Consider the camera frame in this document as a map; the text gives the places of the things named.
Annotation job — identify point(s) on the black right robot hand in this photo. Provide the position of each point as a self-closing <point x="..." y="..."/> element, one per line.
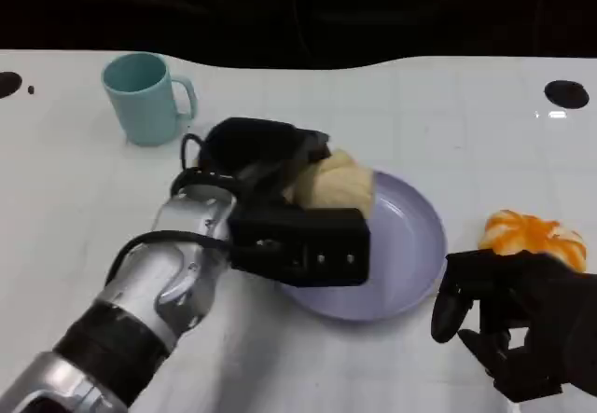
<point x="541" y="301"/>

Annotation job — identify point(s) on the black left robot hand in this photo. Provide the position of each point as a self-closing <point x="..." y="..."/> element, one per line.
<point x="252" y="147"/>

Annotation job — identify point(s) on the beige towel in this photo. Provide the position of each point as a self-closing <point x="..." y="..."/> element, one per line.
<point x="336" y="184"/>

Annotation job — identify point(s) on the orange and white toy bread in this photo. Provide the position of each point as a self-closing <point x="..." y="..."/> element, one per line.
<point x="531" y="236"/>

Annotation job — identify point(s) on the pale green mug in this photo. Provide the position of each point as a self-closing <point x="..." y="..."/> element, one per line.
<point x="140" y="105"/>

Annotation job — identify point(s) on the lilac plate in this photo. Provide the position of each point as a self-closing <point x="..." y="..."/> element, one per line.
<point x="401" y="254"/>

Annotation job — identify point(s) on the black round table grommet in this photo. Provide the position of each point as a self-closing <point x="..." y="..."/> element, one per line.
<point x="565" y="92"/>
<point x="8" y="83"/>

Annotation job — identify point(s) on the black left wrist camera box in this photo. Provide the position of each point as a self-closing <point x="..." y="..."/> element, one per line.
<point x="303" y="245"/>

